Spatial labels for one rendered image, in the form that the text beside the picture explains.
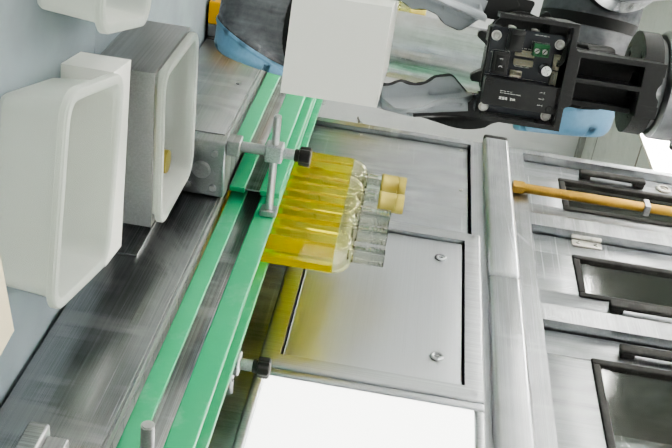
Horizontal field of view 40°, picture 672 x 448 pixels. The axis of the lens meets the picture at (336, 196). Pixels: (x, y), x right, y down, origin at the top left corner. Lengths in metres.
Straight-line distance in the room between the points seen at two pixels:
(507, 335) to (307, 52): 1.05
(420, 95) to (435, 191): 1.31
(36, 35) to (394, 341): 0.77
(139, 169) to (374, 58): 0.68
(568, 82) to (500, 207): 1.30
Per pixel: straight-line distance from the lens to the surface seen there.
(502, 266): 1.73
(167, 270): 1.27
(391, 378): 1.41
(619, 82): 0.65
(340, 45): 0.57
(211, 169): 1.41
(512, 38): 0.63
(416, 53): 1.17
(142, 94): 1.17
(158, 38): 1.26
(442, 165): 2.10
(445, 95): 0.67
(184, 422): 1.08
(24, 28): 0.97
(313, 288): 1.57
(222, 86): 1.57
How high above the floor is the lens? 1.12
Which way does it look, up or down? 3 degrees down
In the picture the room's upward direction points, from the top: 99 degrees clockwise
